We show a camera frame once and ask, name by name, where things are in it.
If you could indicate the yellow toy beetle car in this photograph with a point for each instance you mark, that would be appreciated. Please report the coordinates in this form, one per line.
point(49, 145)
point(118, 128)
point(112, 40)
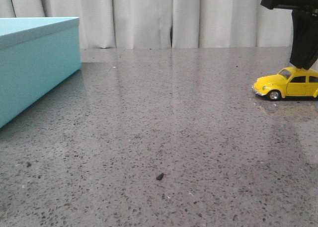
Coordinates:
point(290, 81)

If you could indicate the small black debris piece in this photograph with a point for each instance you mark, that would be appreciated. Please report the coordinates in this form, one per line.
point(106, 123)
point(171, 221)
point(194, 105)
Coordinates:
point(160, 176)

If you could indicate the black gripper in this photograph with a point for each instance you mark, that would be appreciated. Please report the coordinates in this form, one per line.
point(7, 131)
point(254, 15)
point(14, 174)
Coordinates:
point(305, 29)

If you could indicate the light blue cardboard box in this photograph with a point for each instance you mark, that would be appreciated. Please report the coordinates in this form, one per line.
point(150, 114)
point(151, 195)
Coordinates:
point(36, 54)

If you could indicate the white pleated curtain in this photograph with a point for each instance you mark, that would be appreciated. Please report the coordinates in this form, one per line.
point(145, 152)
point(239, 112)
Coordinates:
point(150, 24)

